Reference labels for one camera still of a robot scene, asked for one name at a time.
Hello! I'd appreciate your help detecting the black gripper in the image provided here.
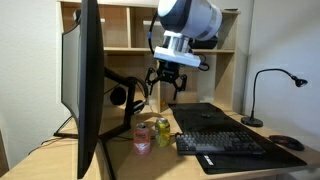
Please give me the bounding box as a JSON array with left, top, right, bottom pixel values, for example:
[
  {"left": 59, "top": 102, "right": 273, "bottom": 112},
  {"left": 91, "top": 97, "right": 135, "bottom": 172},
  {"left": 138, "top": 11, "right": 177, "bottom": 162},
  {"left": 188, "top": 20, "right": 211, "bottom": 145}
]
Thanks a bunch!
[{"left": 145, "top": 61, "right": 187, "bottom": 99}]

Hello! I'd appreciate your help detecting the yellow soda can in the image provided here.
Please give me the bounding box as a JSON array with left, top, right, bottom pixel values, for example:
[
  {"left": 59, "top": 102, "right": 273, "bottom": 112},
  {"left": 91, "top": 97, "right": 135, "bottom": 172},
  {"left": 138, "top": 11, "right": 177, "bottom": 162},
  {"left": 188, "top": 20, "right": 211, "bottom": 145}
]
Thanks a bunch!
[{"left": 155, "top": 118, "right": 170, "bottom": 147}]

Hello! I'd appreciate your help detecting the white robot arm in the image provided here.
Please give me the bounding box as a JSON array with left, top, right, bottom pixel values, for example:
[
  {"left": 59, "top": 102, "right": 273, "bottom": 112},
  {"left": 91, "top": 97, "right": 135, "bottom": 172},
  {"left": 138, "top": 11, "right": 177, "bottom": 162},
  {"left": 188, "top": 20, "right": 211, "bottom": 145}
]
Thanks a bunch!
[{"left": 145, "top": 0, "right": 222, "bottom": 95}]

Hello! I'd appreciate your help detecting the pink soda can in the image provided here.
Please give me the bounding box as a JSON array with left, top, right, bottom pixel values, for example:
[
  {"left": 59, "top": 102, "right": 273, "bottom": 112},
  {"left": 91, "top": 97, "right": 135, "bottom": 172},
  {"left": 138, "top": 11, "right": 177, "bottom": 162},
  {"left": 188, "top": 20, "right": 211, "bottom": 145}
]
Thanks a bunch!
[{"left": 134, "top": 123, "right": 151, "bottom": 155}]

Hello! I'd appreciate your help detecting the large black desk mat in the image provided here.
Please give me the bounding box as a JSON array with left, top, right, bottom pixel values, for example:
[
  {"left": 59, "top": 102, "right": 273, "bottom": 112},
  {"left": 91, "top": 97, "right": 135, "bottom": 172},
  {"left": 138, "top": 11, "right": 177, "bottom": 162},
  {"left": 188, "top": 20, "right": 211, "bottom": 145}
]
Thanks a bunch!
[{"left": 170, "top": 103, "right": 307, "bottom": 174}]

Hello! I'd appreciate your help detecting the black over-ear headphones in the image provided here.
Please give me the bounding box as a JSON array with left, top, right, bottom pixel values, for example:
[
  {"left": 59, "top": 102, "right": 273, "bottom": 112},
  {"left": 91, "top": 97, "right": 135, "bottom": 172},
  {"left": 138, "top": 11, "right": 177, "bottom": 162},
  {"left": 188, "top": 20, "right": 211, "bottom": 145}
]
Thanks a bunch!
[{"left": 109, "top": 77, "right": 149, "bottom": 115}]

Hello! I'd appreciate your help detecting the black box on shelf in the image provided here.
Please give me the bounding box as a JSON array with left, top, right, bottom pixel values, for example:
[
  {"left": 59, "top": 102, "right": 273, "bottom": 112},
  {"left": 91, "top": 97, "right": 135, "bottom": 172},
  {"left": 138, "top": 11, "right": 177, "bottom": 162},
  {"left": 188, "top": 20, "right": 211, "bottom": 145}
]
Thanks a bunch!
[{"left": 190, "top": 36, "right": 218, "bottom": 49}]

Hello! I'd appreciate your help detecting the wooden desk hutch shelf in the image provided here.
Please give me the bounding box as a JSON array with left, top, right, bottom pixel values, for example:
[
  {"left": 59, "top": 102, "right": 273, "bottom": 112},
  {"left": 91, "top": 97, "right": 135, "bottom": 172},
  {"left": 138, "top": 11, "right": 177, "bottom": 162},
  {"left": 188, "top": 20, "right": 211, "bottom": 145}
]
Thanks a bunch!
[{"left": 55, "top": 0, "right": 242, "bottom": 116}]

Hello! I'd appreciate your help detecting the black curved monitor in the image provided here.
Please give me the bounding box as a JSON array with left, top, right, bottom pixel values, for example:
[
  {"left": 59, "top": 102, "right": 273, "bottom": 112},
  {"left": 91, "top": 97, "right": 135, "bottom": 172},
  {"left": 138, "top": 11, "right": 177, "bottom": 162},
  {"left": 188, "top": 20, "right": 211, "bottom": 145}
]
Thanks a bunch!
[{"left": 61, "top": 0, "right": 132, "bottom": 179}]

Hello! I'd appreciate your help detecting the black mechanical keyboard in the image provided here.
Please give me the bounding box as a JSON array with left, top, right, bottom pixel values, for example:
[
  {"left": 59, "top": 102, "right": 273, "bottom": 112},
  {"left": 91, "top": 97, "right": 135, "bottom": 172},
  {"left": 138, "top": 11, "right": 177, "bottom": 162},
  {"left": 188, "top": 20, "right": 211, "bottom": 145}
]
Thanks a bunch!
[{"left": 175, "top": 131, "right": 265, "bottom": 155}]

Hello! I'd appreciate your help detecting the black gooseneck desk lamp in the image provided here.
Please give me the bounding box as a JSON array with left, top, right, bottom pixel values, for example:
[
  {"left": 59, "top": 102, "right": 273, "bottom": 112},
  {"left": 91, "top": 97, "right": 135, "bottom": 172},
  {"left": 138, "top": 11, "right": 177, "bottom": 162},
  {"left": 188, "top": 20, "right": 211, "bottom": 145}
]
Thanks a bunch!
[{"left": 240, "top": 68, "right": 309, "bottom": 128}]

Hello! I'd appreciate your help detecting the black computer mouse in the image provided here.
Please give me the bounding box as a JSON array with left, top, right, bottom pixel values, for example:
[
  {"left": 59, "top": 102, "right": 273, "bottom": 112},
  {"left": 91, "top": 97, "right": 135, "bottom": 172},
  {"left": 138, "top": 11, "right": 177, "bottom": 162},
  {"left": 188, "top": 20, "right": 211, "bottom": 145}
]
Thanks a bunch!
[{"left": 269, "top": 135, "right": 305, "bottom": 151}]

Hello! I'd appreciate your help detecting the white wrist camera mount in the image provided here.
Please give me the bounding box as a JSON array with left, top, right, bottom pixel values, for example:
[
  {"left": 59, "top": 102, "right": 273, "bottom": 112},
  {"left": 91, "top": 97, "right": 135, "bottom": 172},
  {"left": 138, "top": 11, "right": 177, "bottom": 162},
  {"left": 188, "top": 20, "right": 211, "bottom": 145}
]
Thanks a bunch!
[{"left": 154, "top": 30, "right": 201, "bottom": 67}]

